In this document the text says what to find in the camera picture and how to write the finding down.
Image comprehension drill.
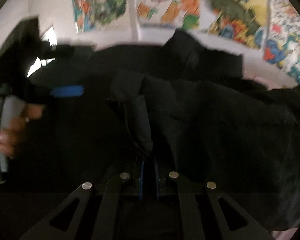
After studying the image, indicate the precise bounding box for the pink bed sheet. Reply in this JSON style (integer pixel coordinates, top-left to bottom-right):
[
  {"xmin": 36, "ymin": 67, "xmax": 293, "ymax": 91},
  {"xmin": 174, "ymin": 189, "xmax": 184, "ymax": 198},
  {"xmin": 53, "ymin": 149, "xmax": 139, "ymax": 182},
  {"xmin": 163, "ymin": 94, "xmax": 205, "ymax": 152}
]
[{"xmin": 88, "ymin": 28, "xmax": 298, "ymax": 89}]

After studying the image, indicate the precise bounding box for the large black jacket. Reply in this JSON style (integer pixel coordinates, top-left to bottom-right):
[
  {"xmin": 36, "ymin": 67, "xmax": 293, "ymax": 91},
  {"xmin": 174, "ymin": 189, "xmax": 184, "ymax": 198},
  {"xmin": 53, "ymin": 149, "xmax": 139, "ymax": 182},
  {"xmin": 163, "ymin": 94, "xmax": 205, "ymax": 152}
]
[{"xmin": 5, "ymin": 29, "xmax": 300, "ymax": 240}]

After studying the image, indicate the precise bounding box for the yellow dinosaur poster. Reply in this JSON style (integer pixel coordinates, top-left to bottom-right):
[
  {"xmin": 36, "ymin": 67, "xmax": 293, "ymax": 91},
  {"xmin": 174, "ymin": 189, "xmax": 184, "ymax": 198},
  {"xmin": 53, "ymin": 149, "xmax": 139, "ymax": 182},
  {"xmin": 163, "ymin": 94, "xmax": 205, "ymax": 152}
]
[{"xmin": 207, "ymin": 0, "xmax": 268, "ymax": 50}]

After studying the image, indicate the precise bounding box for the person's left hand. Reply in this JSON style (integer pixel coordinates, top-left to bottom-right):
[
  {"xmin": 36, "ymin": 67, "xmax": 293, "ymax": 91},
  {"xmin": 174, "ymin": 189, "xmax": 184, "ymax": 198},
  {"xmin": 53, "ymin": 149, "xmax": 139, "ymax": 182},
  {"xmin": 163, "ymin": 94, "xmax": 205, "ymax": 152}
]
[{"xmin": 0, "ymin": 104, "xmax": 45, "ymax": 159}]

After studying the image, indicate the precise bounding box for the anime girl forest poster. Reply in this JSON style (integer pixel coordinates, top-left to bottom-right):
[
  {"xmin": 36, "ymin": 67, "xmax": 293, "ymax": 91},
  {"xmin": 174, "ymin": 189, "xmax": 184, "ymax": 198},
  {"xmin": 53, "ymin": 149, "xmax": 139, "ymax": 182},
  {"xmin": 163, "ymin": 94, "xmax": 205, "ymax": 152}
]
[{"xmin": 72, "ymin": 0, "xmax": 130, "ymax": 34}]

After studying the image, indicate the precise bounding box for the colourful red blue poster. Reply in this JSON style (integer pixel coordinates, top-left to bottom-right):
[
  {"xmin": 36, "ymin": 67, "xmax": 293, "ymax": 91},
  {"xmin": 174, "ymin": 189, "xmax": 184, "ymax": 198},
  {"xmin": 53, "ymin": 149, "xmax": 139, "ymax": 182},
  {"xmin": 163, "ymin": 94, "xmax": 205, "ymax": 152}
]
[{"xmin": 263, "ymin": 0, "xmax": 300, "ymax": 83}]

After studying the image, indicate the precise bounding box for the fruit and fish drawing poster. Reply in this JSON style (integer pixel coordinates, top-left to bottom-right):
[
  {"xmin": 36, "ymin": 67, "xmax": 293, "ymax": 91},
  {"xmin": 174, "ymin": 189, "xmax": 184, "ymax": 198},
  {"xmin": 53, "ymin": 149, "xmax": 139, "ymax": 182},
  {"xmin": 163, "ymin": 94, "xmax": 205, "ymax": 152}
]
[{"xmin": 136, "ymin": 0, "xmax": 200, "ymax": 30}]

